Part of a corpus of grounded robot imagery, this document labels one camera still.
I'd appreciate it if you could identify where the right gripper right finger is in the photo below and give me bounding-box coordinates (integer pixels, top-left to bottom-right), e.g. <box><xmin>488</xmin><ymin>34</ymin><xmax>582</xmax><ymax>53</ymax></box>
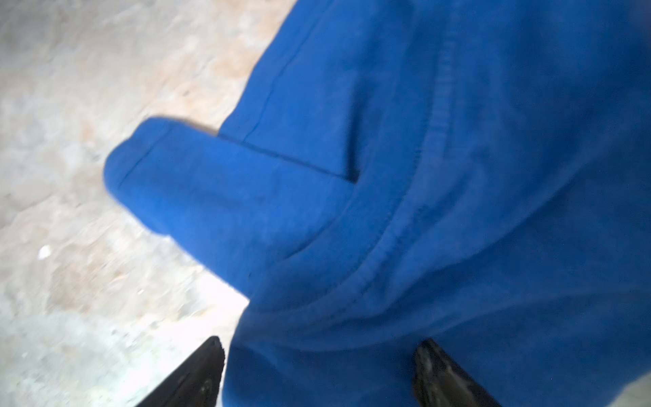
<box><xmin>413</xmin><ymin>339</ymin><xmax>501</xmax><ymax>407</ymax></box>

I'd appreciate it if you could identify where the blue t-shirt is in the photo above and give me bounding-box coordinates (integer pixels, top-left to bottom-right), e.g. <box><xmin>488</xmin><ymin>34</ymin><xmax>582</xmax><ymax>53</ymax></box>
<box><xmin>103</xmin><ymin>1</ymin><xmax>650</xmax><ymax>406</ymax></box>

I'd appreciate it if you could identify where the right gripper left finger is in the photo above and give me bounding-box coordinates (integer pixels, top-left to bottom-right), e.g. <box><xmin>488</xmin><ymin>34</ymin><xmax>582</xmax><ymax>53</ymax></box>
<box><xmin>137</xmin><ymin>336</ymin><xmax>225</xmax><ymax>407</ymax></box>

